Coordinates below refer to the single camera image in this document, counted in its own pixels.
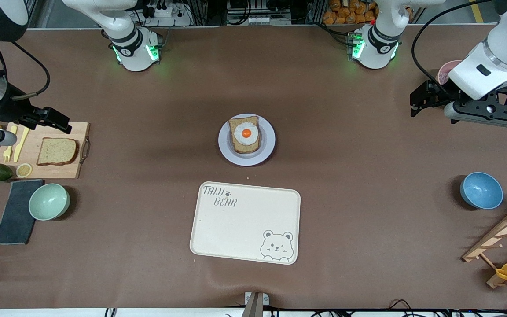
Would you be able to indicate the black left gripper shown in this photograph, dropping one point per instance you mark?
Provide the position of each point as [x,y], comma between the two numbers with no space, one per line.
[439,91]

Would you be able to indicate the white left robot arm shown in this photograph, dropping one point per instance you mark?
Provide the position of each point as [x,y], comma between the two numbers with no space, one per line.
[376,39]

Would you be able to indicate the wooden drying rack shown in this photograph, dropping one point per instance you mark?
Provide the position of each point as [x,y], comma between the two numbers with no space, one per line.
[500,233]

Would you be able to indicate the fried egg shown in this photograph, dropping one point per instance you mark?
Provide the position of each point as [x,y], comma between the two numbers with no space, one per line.
[246,133]

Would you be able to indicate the white power strip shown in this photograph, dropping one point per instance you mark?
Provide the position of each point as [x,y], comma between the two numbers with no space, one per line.
[165,15]

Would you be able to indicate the lavender round plate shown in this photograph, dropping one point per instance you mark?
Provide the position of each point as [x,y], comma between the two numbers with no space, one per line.
[266,149]

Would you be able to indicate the yellow plastic fork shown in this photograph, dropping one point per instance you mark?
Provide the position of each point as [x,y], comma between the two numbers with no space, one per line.
[8,152]

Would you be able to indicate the lemon slice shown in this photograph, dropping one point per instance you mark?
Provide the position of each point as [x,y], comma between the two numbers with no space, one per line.
[23,170]

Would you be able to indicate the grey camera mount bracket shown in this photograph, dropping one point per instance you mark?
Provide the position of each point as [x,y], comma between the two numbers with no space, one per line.
[255,304]

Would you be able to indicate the blue bowl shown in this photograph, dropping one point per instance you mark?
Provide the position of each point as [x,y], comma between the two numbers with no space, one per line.
[481,190]

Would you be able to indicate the orange snack bags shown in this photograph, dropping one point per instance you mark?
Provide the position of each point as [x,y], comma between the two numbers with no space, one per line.
[346,13]

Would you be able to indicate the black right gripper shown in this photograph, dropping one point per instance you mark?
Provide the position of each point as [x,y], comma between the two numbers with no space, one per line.
[17,108]

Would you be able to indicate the cream bear print tray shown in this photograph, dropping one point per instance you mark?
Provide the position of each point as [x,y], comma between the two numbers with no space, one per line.
[244,229]

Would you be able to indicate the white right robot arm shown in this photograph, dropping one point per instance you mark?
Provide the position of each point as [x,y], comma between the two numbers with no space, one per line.
[132,48]

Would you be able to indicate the pink bowl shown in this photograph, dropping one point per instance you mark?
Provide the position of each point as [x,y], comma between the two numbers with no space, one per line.
[446,70]

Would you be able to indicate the yellow plastic knife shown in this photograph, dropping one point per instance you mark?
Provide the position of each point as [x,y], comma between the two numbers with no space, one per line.
[20,147]

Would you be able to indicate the wooden cutting board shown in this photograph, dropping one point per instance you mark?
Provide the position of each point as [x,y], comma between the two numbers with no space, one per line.
[55,171]

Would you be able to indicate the plain brown bread slice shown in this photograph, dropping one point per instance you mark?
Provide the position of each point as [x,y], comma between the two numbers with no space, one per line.
[56,151]

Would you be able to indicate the mint green bowl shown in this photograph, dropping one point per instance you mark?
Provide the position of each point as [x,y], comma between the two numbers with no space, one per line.
[49,201]

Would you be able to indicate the dark grey cloth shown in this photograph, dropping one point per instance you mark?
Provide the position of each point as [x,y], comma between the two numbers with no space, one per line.
[16,220]

